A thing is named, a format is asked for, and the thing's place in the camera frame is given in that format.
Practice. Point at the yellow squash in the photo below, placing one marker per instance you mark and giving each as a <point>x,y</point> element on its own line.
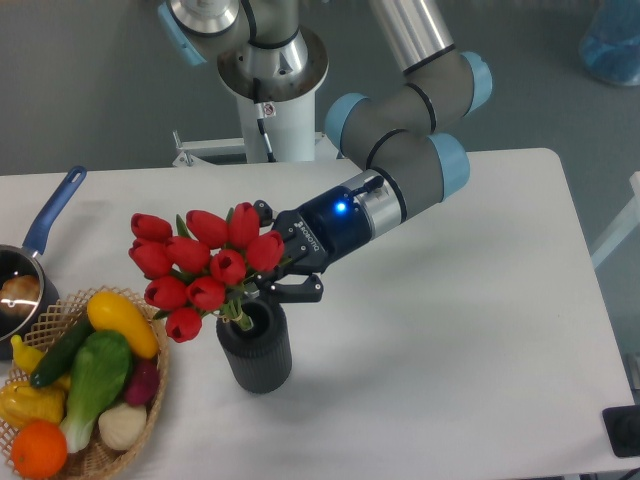
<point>108,310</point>

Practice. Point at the yellow bell pepper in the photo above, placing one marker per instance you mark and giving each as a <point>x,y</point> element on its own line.
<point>21,404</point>

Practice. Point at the purple red radish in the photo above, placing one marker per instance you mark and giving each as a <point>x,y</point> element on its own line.
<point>143,384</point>

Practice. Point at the blue translucent container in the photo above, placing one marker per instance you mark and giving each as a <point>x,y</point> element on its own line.
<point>609,50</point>

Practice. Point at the white frame at right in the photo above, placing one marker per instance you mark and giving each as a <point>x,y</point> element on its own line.
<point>619,228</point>

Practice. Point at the brown bread roll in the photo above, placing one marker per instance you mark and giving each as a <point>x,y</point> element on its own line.
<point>20,295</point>

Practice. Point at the green bok choy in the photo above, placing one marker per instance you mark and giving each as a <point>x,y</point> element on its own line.
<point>99,372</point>

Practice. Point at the dark green cucumber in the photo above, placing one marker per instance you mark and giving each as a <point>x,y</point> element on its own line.
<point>58,360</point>

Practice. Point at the orange fruit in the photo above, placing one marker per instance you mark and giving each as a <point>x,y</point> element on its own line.
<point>39,450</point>

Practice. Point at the dark grey ribbed vase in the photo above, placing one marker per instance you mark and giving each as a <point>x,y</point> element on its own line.
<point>260,359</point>

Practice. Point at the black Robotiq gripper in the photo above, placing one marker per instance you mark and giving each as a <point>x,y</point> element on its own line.
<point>316,234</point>

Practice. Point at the woven wicker basket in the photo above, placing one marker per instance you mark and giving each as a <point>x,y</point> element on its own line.
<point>97,460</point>

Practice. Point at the black device at edge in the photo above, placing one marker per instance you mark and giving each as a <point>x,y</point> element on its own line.
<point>622,426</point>

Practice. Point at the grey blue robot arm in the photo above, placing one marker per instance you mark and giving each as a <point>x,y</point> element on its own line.
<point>273,66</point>

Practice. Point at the yellow banana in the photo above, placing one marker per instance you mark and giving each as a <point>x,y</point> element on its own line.
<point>26,358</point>

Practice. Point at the red tulip bouquet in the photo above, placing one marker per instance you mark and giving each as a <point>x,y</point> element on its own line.
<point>203,265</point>

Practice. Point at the blue handled saucepan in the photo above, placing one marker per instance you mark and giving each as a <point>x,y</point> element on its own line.
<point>24,260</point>

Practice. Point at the white garlic bulb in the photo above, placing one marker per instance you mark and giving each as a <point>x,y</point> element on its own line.
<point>120,426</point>

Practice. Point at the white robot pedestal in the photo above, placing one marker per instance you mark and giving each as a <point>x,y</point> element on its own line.
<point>286,130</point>

